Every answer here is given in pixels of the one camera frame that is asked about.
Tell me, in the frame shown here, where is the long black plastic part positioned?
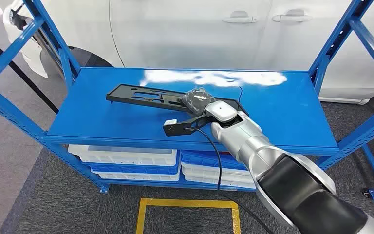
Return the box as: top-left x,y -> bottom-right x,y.
105,84 -> 249,117

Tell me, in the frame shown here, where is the blue metal shelf rack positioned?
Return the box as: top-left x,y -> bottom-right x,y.
0,0 -> 374,195

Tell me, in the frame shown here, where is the blue plastic bin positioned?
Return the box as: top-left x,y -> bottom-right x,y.
180,150 -> 249,171
83,160 -> 181,176

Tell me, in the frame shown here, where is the white car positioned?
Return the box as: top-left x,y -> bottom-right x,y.
2,0 -> 374,106

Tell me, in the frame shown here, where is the yellow floor tape square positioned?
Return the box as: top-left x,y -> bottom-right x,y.
136,197 -> 241,234

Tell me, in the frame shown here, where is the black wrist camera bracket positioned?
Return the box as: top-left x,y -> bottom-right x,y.
162,114 -> 215,137

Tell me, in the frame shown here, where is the black camera cable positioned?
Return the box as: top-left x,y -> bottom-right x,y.
187,126 -> 275,234

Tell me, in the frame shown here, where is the white car door handle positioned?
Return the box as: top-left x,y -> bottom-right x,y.
272,9 -> 313,23
222,10 -> 259,24

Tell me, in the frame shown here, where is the black hose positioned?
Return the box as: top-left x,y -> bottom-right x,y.
0,36 -> 59,114

